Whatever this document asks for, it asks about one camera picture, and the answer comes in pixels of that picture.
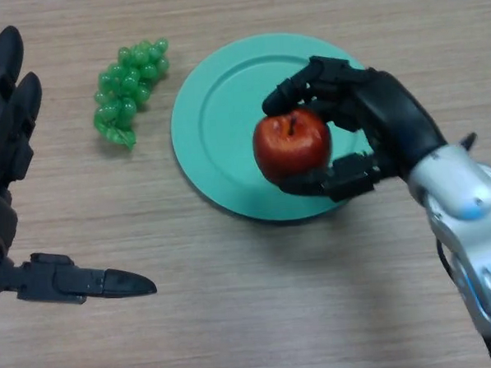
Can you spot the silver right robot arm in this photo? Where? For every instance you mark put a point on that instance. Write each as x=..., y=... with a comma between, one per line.
x=474, y=229

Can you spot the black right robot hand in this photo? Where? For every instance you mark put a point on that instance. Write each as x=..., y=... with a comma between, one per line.
x=390, y=110

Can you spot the red apple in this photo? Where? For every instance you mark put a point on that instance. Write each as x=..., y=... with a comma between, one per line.
x=291, y=148

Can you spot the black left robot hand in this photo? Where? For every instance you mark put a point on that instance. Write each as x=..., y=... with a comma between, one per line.
x=0, y=135

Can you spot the green round plate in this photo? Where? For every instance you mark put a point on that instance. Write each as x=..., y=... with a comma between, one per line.
x=222, y=131

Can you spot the green grape bunch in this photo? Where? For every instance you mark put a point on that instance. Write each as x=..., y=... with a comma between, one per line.
x=129, y=81

